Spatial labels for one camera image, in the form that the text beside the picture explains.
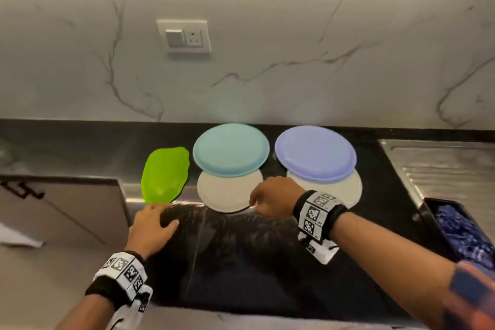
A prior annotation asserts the person's right hand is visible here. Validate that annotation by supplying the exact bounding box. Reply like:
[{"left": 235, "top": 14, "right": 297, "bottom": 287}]
[{"left": 249, "top": 176, "right": 307, "bottom": 221}]

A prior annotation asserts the person's left hand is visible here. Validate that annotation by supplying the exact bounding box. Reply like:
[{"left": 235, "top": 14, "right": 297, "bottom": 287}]
[{"left": 124, "top": 203, "right": 180, "bottom": 260}]

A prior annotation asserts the speckled white plate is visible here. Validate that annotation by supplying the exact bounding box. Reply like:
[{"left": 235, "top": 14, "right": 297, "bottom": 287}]
[
  {"left": 286, "top": 169, "right": 364, "bottom": 209},
  {"left": 196, "top": 169, "right": 266, "bottom": 214}
]

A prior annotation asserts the lavender plate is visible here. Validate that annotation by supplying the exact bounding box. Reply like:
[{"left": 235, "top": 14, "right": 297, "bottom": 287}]
[{"left": 274, "top": 125, "right": 358, "bottom": 184}]

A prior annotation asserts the green plate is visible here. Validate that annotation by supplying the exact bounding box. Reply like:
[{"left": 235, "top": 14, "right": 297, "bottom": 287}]
[{"left": 141, "top": 146, "right": 191, "bottom": 205}]

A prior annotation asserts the teal plate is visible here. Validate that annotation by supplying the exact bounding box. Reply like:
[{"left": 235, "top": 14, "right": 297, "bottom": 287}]
[{"left": 192, "top": 122, "right": 271, "bottom": 178}]

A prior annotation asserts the blue striped cloth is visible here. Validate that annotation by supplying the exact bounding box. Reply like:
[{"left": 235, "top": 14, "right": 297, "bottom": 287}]
[{"left": 433, "top": 204, "right": 495, "bottom": 269}]

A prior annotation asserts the person's right forearm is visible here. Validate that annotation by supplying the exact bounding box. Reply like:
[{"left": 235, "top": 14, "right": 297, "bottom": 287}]
[{"left": 333, "top": 212, "right": 465, "bottom": 323}]

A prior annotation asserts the person's left forearm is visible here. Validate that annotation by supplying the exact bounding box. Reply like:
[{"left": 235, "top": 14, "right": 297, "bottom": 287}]
[{"left": 54, "top": 293, "right": 116, "bottom": 330}]

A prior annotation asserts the right wrist marker band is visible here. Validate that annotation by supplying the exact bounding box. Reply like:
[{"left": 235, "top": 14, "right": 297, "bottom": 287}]
[{"left": 292, "top": 190, "right": 349, "bottom": 243}]

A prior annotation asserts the wrist marker band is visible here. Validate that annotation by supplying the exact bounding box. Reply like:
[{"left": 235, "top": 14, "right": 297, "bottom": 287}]
[
  {"left": 292, "top": 190, "right": 349, "bottom": 243},
  {"left": 85, "top": 251, "right": 150, "bottom": 310}
]

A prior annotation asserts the left wrist marker band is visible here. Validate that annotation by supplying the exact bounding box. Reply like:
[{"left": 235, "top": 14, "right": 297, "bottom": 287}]
[{"left": 85, "top": 251, "right": 150, "bottom": 310}]

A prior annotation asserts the brown lower drawer unit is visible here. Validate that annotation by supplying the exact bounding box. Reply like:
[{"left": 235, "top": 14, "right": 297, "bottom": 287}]
[{"left": 0, "top": 175, "right": 133, "bottom": 250}]

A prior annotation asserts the white paper sheet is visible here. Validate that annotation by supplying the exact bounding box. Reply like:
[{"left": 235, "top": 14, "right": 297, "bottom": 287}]
[{"left": 0, "top": 221, "right": 44, "bottom": 250}]

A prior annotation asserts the black plastic tray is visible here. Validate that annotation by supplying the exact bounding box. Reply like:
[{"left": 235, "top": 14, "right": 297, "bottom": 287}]
[{"left": 418, "top": 196, "right": 495, "bottom": 273}]

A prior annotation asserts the steel sink drainboard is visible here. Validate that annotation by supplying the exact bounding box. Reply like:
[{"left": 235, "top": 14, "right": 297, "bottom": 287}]
[{"left": 379, "top": 139, "right": 495, "bottom": 242}]

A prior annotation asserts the blue orange plaid shirt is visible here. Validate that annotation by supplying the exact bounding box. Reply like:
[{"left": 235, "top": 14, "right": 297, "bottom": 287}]
[{"left": 441, "top": 260, "right": 495, "bottom": 330}]

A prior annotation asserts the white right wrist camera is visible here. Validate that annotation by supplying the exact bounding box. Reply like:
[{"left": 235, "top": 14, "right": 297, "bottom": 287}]
[{"left": 298, "top": 232, "right": 340, "bottom": 265}]

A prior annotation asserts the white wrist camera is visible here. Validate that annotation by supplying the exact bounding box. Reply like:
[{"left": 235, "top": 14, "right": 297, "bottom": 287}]
[
  {"left": 108, "top": 283, "right": 154, "bottom": 330},
  {"left": 298, "top": 232, "right": 340, "bottom": 265}
]

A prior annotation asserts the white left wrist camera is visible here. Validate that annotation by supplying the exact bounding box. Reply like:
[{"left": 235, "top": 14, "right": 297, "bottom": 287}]
[{"left": 108, "top": 283, "right": 154, "bottom": 330}]

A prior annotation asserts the white wall socket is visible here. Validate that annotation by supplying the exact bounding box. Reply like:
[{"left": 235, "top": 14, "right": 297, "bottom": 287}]
[{"left": 157, "top": 19, "right": 212, "bottom": 55}]

